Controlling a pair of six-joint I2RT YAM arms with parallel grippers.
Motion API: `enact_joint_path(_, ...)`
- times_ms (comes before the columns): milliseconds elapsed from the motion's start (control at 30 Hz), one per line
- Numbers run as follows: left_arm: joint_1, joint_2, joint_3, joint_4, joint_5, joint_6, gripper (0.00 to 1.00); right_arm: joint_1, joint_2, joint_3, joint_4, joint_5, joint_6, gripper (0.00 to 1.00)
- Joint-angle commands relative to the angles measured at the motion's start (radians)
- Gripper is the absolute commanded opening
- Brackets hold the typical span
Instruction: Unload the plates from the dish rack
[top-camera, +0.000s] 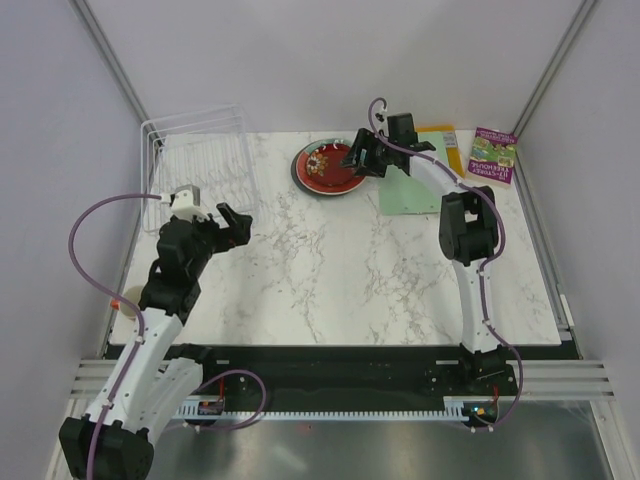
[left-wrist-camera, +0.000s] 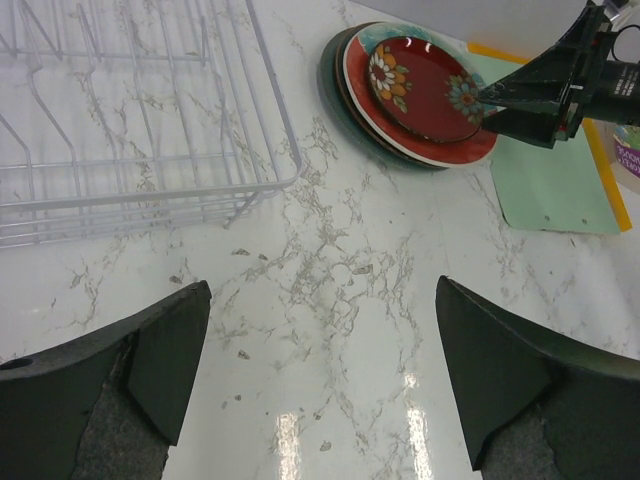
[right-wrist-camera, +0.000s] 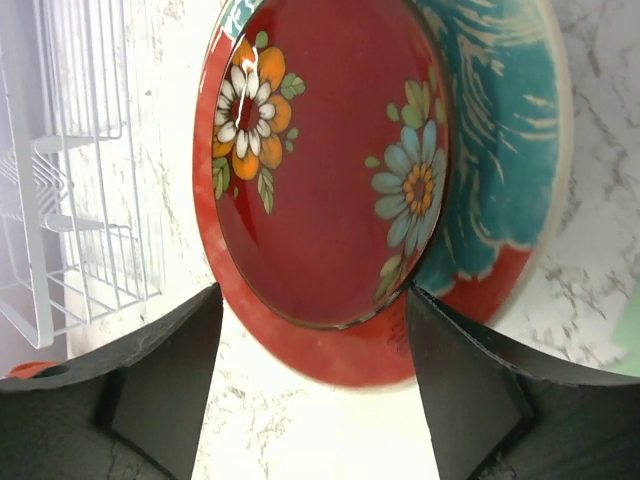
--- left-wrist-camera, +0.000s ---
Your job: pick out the orange folder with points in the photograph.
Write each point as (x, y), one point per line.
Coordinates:
(610, 175)

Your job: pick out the white wire dish rack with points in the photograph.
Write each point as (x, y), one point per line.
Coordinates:
(119, 117)

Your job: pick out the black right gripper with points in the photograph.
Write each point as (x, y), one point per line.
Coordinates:
(581, 76)

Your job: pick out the blue floral plate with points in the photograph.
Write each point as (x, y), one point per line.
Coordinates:
(372, 141)

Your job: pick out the pink rimmed teal plate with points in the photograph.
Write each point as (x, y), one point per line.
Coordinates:
(355, 68)

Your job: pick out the green folder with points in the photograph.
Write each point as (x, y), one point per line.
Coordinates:
(550, 190)

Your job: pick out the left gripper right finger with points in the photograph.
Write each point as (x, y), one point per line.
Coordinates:
(533, 403)

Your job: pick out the dark red patterned plate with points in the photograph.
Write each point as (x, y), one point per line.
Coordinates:
(425, 89)

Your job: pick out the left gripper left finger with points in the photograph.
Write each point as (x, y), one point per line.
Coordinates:
(108, 404)

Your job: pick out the grey plate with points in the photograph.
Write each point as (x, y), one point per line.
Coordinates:
(328, 94)

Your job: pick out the purple children's book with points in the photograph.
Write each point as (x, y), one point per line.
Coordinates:
(626, 151)

